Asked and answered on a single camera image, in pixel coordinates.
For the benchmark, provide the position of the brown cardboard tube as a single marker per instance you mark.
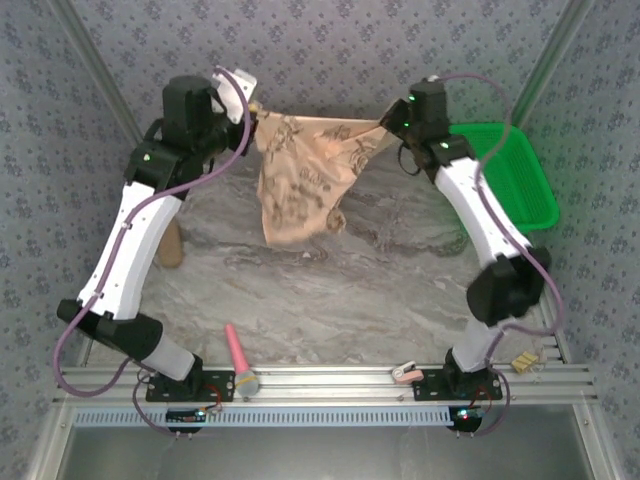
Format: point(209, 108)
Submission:
point(170, 250)

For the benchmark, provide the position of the small circuit board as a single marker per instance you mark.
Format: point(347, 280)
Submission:
point(185, 416)
point(465, 416)

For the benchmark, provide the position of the pink toy microphone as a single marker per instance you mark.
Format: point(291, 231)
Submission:
point(237, 355)

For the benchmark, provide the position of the aluminium rail frame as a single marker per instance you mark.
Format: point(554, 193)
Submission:
point(325, 382)

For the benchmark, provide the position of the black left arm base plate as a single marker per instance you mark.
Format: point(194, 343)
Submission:
point(220, 385)

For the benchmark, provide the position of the green plastic basket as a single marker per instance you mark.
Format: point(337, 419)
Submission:
point(525, 175)

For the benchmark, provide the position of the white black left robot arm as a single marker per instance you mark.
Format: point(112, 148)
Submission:
point(130, 250)

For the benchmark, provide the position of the cream printed t-shirt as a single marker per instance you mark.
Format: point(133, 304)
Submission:
point(300, 170)

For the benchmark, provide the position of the yellow wooden pegs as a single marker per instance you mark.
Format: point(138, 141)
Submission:
point(523, 362)

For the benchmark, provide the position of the pink white clip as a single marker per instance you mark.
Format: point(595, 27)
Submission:
point(407, 372)

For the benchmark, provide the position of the grey metal shelf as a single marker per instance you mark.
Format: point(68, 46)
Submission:
point(320, 455)

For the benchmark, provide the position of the aluminium corner post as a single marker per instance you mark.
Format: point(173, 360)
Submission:
point(550, 60)
point(102, 75)

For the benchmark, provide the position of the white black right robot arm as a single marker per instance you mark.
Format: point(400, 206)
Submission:
point(470, 210)

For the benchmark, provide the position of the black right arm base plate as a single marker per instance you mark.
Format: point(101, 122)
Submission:
point(430, 387)

